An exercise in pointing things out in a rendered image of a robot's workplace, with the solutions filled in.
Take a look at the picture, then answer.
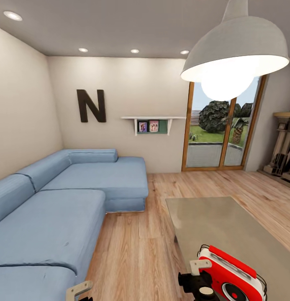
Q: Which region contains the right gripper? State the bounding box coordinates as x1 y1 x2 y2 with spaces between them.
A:
178 272 212 293

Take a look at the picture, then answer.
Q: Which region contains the radio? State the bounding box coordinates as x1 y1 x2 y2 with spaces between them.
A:
197 245 267 301

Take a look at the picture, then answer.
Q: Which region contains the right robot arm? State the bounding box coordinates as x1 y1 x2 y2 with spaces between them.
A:
178 259 220 301

